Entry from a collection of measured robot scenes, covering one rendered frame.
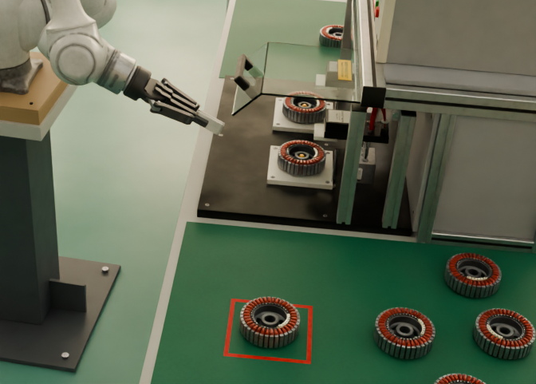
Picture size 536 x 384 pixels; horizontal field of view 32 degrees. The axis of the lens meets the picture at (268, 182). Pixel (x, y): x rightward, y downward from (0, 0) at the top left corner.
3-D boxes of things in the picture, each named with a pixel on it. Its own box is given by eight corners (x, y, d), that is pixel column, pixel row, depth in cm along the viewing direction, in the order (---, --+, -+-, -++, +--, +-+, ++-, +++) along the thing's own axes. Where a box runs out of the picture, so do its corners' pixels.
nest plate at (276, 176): (266, 184, 217) (266, 179, 216) (270, 149, 229) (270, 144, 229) (332, 189, 217) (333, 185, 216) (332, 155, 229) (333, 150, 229)
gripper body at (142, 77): (125, 82, 218) (161, 101, 220) (117, 100, 211) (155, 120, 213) (139, 57, 214) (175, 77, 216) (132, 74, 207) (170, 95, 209)
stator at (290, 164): (275, 175, 218) (276, 161, 216) (278, 149, 227) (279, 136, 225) (324, 180, 218) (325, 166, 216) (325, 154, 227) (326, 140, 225)
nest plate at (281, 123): (272, 130, 237) (273, 125, 236) (275, 101, 250) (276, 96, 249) (332, 135, 237) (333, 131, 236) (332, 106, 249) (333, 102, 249)
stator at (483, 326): (502, 314, 188) (506, 299, 186) (544, 349, 180) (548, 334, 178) (460, 332, 183) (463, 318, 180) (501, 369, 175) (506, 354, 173)
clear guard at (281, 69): (231, 116, 194) (233, 90, 191) (241, 63, 214) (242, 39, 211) (390, 130, 194) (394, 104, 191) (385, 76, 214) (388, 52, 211)
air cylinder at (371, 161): (351, 182, 220) (353, 162, 217) (350, 164, 226) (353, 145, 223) (372, 184, 220) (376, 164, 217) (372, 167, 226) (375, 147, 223)
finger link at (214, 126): (198, 109, 215) (197, 111, 215) (224, 124, 217) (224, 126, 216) (191, 119, 217) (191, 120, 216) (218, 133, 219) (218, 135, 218)
